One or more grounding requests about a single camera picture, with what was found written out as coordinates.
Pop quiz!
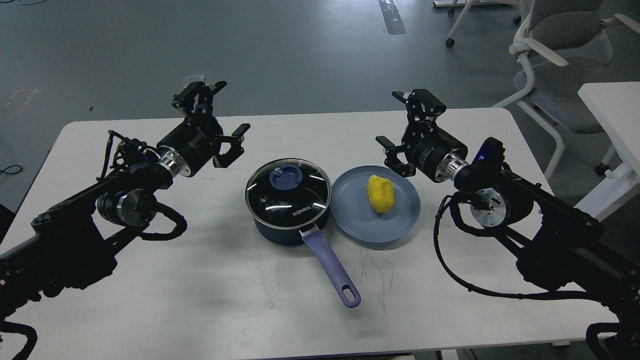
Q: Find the office chair base background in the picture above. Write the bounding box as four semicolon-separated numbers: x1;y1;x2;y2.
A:
432;0;523;48

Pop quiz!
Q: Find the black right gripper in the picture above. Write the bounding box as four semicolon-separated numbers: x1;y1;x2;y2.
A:
375;89;468;183

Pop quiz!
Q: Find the glass pot lid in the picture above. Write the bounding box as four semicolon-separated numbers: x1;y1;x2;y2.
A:
244;158;332;230

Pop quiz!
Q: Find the blue plate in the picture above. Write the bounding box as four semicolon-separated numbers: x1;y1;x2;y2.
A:
330;165;421;249

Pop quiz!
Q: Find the yellow potato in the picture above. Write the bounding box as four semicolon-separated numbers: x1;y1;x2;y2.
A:
366;175;395;214

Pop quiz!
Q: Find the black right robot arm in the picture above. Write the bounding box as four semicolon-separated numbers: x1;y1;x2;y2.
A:
376;89;640;360

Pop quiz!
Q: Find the dark blue saucepan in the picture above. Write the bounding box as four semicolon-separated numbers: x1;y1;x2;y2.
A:
244;158;362;309

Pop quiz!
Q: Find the white grey office chair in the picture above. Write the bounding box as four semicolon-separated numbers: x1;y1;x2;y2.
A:
496;0;639;179

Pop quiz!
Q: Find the white side table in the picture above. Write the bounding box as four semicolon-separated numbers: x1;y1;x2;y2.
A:
576;81;640;221

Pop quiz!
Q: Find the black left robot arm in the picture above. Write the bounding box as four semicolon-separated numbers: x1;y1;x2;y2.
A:
0;80;250;360

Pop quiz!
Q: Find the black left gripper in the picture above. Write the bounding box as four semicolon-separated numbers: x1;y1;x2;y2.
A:
157;80;251;177

